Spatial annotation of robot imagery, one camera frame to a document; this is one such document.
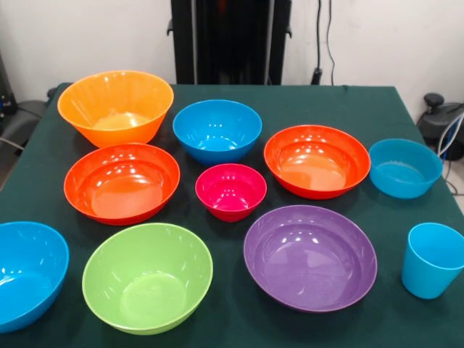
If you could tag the small pink bowl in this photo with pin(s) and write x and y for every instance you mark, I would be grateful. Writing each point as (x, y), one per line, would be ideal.
(231, 188)

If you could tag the medium blue bowl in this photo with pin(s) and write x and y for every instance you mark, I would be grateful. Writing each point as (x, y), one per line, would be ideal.
(217, 127)

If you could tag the red-orange bowl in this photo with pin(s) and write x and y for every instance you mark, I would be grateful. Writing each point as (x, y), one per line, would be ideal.
(123, 181)
(315, 159)

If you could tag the purple bowl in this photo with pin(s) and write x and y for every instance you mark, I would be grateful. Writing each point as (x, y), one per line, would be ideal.
(310, 261)

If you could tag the dark green table cloth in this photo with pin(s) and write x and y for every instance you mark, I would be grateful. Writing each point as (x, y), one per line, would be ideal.
(326, 105)

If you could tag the green bowl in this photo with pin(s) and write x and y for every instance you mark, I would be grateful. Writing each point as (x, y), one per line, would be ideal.
(146, 279)

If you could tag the large orange bowl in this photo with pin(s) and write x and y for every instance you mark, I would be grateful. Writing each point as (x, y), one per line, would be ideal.
(116, 94)

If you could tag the low blue ridged bowl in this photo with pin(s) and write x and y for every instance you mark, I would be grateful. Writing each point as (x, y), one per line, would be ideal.
(402, 170)

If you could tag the blue cup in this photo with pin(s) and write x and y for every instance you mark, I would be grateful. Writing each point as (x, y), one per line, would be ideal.
(427, 268)

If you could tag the large blue bowl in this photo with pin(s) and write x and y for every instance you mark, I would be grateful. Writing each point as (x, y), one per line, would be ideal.
(29, 275)

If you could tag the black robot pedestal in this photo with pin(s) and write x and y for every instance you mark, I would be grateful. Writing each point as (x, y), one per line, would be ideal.
(232, 43)

